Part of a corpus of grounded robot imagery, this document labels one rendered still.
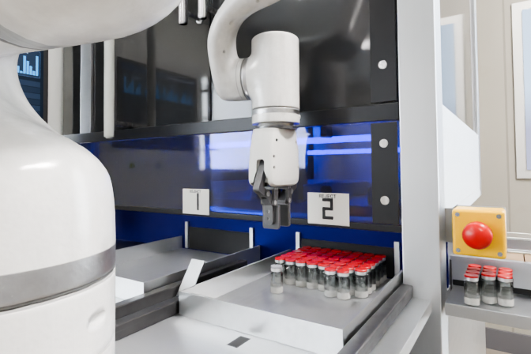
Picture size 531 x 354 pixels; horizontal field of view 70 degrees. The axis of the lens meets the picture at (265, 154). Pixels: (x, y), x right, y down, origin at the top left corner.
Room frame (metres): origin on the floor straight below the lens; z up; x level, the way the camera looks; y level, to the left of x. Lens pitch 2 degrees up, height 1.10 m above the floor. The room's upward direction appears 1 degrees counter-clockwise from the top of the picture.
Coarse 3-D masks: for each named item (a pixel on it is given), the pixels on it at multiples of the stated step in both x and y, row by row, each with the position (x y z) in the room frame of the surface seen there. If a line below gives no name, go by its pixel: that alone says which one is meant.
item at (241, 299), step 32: (192, 288) 0.60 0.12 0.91; (224, 288) 0.67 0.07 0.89; (256, 288) 0.69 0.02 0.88; (288, 288) 0.69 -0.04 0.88; (384, 288) 0.58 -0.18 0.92; (224, 320) 0.53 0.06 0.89; (256, 320) 0.50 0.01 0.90; (288, 320) 0.48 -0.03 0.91; (320, 320) 0.55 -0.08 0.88; (352, 320) 0.47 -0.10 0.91; (320, 352) 0.45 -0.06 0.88
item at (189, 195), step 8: (184, 192) 0.93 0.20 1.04; (192, 192) 0.92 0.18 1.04; (200, 192) 0.90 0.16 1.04; (208, 192) 0.89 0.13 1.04; (184, 200) 0.93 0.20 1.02; (192, 200) 0.92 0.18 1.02; (200, 200) 0.90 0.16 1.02; (208, 200) 0.89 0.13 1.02; (184, 208) 0.93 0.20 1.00; (192, 208) 0.92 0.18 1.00; (200, 208) 0.90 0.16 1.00; (208, 208) 0.89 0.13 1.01
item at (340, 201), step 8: (312, 200) 0.74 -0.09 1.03; (320, 200) 0.74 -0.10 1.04; (336, 200) 0.72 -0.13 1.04; (344, 200) 0.71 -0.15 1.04; (312, 208) 0.74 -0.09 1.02; (320, 208) 0.74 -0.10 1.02; (336, 208) 0.72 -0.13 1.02; (344, 208) 0.71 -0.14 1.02; (312, 216) 0.74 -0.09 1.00; (320, 216) 0.74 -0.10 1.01; (328, 216) 0.73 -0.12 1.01; (336, 216) 0.72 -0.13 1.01; (344, 216) 0.71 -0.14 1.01; (336, 224) 0.72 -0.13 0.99; (344, 224) 0.71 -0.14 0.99
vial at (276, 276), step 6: (276, 270) 0.66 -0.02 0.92; (270, 276) 0.67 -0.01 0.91; (276, 276) 0.66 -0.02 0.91; (282, 276) 0.67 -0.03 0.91; (270, 282) 0.67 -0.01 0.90; (276, 282) 0.66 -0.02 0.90; (282, 282) 0.67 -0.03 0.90; (270, 288) 0.67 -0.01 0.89; (276, 288) 0.66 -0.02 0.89; (282, 288) 0.67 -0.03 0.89
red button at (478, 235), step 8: (472, 224) 0.57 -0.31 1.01; (480, 224) 0.56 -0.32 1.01; (464, 232) 0.57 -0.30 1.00; (472, 232) 0.57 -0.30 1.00; (480, 232) 0.56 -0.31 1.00; (488, 232) 0.56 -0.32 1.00; (464, 240) 0.58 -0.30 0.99; (472, 240) 0.57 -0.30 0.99; (480, 240) 0.56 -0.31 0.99; (488, 240) 0.56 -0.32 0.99; (480, 248) 0.56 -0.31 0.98
